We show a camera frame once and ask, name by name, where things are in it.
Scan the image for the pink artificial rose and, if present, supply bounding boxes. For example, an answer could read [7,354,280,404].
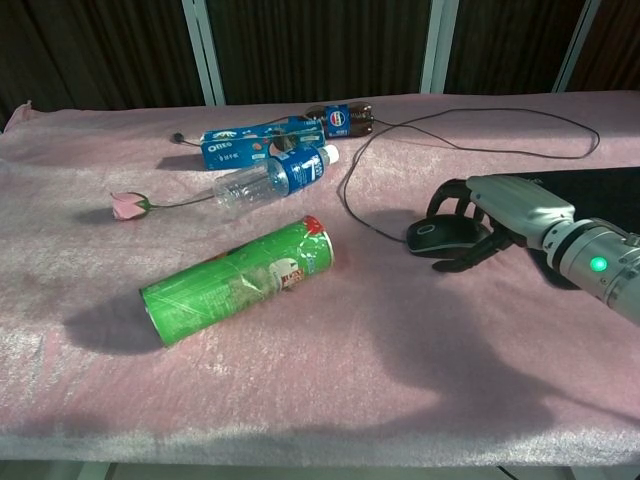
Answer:
[110,191,215,222]

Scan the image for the black computer mouse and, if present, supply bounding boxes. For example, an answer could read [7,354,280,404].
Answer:
[406,214,492,259]

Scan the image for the green chips can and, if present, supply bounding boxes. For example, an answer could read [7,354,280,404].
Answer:
[139,215,335,349]

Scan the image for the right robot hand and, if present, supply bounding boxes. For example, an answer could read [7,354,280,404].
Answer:
[425,174,577,273]

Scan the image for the clear water bottle blue label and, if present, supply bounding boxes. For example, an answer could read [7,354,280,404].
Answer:
[212,143,341,219]

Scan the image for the Pepsi cola bottle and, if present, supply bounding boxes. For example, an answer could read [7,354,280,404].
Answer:
[305,102,376,139]

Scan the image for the black mouse cable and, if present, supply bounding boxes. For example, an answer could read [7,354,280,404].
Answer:
[172,107,601,245]

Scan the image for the pink plush table cloth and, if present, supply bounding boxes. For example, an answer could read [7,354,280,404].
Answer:
[0,89,640,467]

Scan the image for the blue Oreo cookie box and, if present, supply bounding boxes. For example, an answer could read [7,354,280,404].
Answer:
[200,119,327,172]

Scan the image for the white metal frame post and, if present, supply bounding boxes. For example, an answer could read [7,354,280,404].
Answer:
[418,0,460,95]
[551,0,602,94]
[180,0,227,107]

